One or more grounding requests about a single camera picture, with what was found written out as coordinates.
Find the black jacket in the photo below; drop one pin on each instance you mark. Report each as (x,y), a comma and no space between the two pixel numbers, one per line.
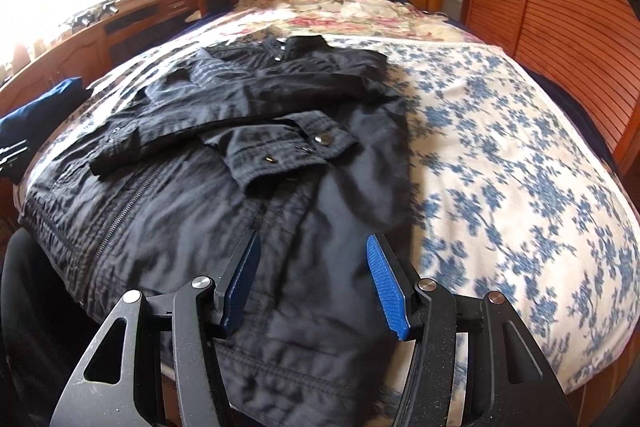
(175,217)

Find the wooden louvred wardrobe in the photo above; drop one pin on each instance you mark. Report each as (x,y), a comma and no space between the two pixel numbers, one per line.
(550,7)

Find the dark white-striped garment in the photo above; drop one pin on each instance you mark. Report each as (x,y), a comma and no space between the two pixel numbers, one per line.
(12,157)

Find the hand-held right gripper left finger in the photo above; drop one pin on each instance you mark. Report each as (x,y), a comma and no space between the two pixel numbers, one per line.
(242,282)

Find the wooden desk cabinet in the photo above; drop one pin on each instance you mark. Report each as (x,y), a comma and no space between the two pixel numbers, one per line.
(75,52)

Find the person's dark clothing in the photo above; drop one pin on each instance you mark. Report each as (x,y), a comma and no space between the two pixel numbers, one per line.
(30,307)

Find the pink floral blanket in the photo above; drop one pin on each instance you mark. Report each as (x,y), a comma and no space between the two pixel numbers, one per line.
(380,19)

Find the spare black gripper tool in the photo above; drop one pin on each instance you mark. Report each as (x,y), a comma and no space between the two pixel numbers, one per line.
(82,19)
(107,8)

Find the navy blue cloth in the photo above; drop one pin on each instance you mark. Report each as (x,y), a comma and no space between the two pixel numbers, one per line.
(45,107)

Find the blue floral quilt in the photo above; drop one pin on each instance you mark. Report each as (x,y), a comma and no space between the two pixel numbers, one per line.
(500,187)

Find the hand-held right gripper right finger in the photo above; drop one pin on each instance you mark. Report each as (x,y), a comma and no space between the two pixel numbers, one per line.
(387,292)

